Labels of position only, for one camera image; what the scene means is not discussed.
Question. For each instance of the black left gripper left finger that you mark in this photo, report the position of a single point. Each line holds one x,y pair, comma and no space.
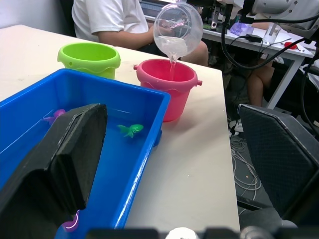
49,169

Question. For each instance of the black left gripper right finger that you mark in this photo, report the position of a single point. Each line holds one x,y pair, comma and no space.
281,159

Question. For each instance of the clear plastic cup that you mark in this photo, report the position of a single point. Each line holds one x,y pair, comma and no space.
174,32

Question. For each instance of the blue plastic tub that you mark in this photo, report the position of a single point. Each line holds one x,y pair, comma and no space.
87,89

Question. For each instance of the green toy fish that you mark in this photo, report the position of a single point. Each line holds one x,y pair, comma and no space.
132,129

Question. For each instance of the green plastic bucket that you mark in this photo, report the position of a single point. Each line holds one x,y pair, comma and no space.
87,53

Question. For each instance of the pink plastic bucket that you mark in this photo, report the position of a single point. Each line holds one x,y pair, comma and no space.
174,99

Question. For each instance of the seated person with bare legs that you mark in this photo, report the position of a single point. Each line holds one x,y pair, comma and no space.
256,84

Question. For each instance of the white desk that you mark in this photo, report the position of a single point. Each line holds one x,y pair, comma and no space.
286,53

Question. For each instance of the small red item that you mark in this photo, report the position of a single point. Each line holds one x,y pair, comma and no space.
289,44

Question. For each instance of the clear drinking glass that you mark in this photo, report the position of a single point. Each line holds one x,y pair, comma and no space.
272,33

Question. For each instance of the purple crumpled item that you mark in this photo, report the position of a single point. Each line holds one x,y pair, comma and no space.
239,28

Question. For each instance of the person in white t-shirt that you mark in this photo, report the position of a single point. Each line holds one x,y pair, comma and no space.
104,17

